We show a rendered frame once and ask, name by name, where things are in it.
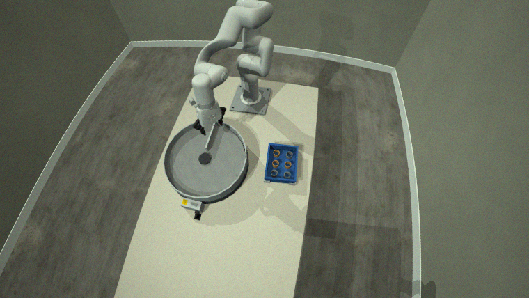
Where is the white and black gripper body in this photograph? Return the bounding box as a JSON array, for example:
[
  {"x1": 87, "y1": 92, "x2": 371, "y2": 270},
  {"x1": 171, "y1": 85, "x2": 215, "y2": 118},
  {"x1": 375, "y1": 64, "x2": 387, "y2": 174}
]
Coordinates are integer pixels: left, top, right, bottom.
[{"x1": 196, "y1": 99, "x2": 222, "y2": 127}]

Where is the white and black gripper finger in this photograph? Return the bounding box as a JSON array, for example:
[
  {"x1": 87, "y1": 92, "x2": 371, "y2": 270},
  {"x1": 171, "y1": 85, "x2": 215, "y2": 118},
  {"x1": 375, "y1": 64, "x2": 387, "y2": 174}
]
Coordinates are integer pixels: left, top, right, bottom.
[
  {"x1": 192, "y1": 119, "x2": 206, "y2": 136},
  {"x1": 218, "y1": 107, "x2": 226, "y2": 126}
]

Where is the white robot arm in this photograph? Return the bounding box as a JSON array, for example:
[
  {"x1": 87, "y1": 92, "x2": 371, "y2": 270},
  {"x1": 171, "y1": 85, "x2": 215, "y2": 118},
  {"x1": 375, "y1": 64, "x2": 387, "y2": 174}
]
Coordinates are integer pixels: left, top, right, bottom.
[{"x1": 189, "y1": 0, "x2": 274, "y2": 109}]

